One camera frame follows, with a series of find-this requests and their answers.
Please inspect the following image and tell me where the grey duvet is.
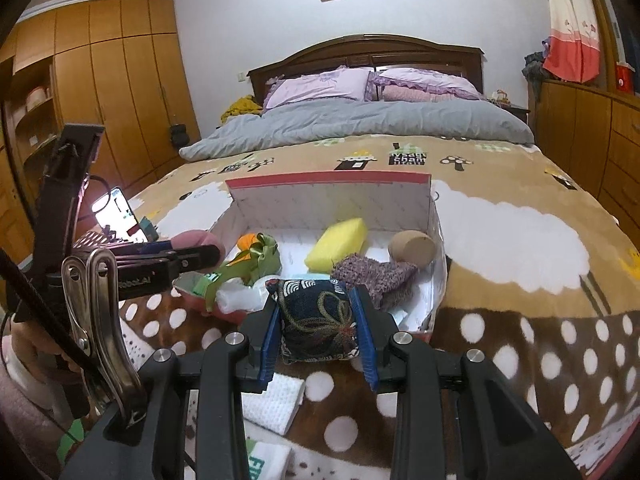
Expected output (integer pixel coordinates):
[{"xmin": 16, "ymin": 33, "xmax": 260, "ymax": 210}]
[{"xmin": 179, "ymin": 97, "xmax": 536, "ymax": 163}]

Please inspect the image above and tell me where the white waffle cloth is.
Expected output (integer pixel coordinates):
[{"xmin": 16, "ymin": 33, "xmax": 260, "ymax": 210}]
[{"xmin": 241, "ymin": 374, "xmax": 306, "ymax": 436}]

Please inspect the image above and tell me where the dark clothes pile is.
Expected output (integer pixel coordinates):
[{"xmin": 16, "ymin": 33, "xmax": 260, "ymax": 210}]
[{"xmin": 522, "ymin": 42, "xmax": 551, "ymax": 83}]

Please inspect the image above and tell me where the dark patterned fabric pouch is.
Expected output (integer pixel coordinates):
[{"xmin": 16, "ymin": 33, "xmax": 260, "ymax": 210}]
[{"xmin": 265, "ymin": 279, "xmax": 363, "ymax": 363}]

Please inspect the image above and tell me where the pink pillow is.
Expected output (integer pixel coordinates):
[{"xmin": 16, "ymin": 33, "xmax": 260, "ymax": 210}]
[{"xmin": 382, "ymin": 85, "xmax": 441, "ymax": 102}]

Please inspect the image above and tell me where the purple knitted cloth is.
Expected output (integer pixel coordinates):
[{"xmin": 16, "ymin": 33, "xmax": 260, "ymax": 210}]
[{"xmin": 330, "ymin": 254, "xmax": 420, "ymax": 311}]

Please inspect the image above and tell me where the red cardboard shoe box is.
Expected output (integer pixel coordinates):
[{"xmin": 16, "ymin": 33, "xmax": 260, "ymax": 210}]
[{"xmin": 172, "ymin": 171, "xmax": 448, "ymax": 346}]

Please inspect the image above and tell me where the brown cardboard roll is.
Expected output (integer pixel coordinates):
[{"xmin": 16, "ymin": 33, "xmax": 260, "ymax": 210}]
[{"xmin": 387, "ymin": 230, "xmax": 437, "ymax": 267}]

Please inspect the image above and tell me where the wooden wardrobe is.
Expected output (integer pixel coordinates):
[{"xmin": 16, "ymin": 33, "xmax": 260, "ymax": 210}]
[{"xmin": 0, "ymin": 0, "xmax": 201, "ymax": 281}]

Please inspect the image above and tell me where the dark wooden headboard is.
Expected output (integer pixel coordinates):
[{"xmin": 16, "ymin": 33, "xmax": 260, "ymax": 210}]
[{"xmin": 248, "ymin": 35, "xmax": 486, "ymax": 106}]

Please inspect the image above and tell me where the yellow knitted cloth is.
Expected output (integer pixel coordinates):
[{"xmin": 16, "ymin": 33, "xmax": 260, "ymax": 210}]
[{"xmin": 221, "ymin": 95, "xmax": 263, "ymax": 125}]

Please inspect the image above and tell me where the light green cloth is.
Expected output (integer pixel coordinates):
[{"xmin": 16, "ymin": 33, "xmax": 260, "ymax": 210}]
[{"xmin": 55, "ymin": 420, "xmax": 86, "ymax": 466}]

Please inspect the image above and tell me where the printed sheep blanket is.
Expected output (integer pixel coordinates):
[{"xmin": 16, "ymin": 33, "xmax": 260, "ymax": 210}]
[{"xmin": 75, "ymin": 137, "xmax": 640, "ymax": 480}]

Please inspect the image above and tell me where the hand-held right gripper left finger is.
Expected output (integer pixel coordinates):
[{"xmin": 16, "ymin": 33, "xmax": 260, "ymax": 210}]
[{"xmin": 60, "ymin": 300, "xmax": 281, "ymax": 480}]

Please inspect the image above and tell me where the yellow sponge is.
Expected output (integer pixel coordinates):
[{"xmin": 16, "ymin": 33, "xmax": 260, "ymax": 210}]
[{"xmin": 305, "ymin": 217, "xmax": 369, "ymax": 274}]

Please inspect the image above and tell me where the lilac pillow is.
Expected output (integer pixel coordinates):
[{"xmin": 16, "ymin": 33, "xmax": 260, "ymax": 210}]
[
  {"xmin": 264, "ymin": 67, "xmax": 373, "ymax": 110},
  {"xmin": 372, "ymin": 67, "xmax": 483, "ymax": 101}
]

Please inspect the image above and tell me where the pink soft toy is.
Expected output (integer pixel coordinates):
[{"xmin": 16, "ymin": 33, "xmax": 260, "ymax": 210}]
[{"xmin": 170, "ymin": 230, "xmax": 223, "ymax": 256}]

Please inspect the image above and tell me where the green satin ribbon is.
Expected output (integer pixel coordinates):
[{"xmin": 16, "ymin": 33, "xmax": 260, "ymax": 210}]
[{"xmin": 202, "ymin": 234, "xmax": 281, "ymax": 318}]

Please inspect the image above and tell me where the smartphone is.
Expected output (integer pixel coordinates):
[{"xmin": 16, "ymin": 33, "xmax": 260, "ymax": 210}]
[{"xmin": 94, "ymin": 186, "xmax": 150, "ymax": 246}]

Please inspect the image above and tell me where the metal spring clamp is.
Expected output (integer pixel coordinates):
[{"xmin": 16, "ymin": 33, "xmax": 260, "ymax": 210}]
[{"xmin": 61, "ymin": 249, "xmax": 142, "ymax": 413}]

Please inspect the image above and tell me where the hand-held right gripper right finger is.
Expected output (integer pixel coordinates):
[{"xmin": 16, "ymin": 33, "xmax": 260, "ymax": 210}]
[{"xmin": 347, "ymin": 284, "xmax": 583, "ymax": 480}]

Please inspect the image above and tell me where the green and white sock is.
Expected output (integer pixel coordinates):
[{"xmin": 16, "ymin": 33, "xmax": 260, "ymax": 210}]
[
  {"xmin": 192, "ymin": 270, "xmax": 226, "ymax": 298},
  {"xmin": 247, "ymin": 440, "xmax": 293, "ymax": 480}
]

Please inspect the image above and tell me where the wooden dresser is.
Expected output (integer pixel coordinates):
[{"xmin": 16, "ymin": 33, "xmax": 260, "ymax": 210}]
[{"xmin": 527, "ymin": 77, "xmax": 640, "ymax": 221}]

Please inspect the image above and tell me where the wooden nightstand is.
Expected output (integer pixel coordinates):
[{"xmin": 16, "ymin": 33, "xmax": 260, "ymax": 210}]
[{"xmin": 492, "ymin": 102, "xmax": 531, "ymax": 126}]

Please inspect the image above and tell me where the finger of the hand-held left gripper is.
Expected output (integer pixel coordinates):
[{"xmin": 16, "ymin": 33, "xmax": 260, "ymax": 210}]
[
  {"xmin": 116, "ymin": 243, "xmax": 224, "ymax": 295},
  {"xmin": 107, "ymin": 240, "xmax": 176, "ymax": 257}
]

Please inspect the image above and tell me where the person's left forearm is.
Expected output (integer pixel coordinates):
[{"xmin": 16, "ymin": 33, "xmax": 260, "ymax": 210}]
[{"xmin": 0, "ymin": 320, "xmax": 76, "ymax": 480}]

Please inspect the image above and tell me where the floral curtain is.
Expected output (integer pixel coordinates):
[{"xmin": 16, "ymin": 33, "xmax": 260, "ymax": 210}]
[{"xmin": 542, "ymin": 0, "xmax": 603, "ymax": 85}]

